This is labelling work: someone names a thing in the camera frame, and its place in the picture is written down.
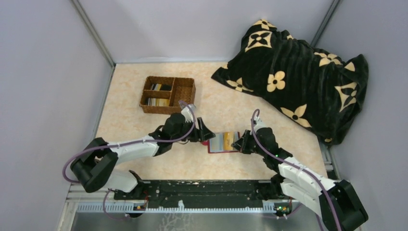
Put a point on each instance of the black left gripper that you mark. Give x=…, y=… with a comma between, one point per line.
x=197, y=131

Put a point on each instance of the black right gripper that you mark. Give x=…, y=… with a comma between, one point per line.
x=248, y=142

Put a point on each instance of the red leather card holder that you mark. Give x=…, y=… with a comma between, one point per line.
x=235, y=150

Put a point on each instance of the brown wicker basket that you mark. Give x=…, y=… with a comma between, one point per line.
x=183, y=89

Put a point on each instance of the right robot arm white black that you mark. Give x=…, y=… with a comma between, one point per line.
x=336, y=203

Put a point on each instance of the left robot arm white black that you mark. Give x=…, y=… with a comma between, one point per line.
x=94, y=168

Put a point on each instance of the cards in lower compartment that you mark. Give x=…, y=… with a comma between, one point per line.
x=157, y=102

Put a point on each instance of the cards in compartment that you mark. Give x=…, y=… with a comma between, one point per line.
x=157, y=102
x=160, y=87

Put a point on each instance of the cards in upper compartment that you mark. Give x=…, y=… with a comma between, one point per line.
x=160, y=87

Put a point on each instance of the black floral blanket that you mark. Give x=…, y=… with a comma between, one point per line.
x=313, y=87

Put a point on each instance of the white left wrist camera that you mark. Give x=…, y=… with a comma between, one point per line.
x=187, y=112

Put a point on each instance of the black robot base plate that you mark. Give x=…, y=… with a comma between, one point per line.
x=197, y=194

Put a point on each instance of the aluminium frame rail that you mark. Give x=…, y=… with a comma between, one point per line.
x=77, y=193

